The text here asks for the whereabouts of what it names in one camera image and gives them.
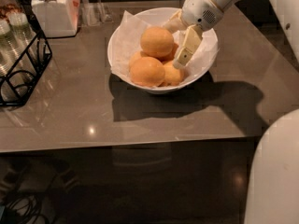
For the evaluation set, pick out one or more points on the white paper bowl liner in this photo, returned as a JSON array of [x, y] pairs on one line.
[[124, 44]]

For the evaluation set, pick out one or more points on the black wire rack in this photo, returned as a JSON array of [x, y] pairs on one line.
[[35, 44]]

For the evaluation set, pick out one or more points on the clear acrylic stand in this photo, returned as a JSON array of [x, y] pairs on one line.
[[94, 13]]

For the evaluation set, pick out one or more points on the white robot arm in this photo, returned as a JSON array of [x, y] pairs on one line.
[[273, 192]]

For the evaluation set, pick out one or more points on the front left orange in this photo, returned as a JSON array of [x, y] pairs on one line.
[[147, 72]]

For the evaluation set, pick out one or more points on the stacked clear glasses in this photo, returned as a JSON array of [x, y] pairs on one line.
[[16, 69]]

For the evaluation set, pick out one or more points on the white ceramic bowl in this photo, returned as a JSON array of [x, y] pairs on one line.
[[205, 66]]

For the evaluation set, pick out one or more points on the front right orange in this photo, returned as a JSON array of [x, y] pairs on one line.
[[173, 76]]

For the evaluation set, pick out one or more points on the back right orange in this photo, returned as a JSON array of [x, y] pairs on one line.
[[171, 55]]

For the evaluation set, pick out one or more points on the orange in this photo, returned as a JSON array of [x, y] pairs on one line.
[[137, 58], [147, 72], [171, 55], [157, 42], [173, 76]]

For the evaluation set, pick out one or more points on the back left orange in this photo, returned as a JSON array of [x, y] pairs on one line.
[[137, 58]]

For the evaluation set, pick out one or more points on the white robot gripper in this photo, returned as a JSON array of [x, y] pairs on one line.
[[201, 10]]

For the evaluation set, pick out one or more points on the top orange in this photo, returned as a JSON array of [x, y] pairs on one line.
[[157, 42]]

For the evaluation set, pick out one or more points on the white lidded jar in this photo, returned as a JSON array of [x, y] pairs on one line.
[[57, 18]]

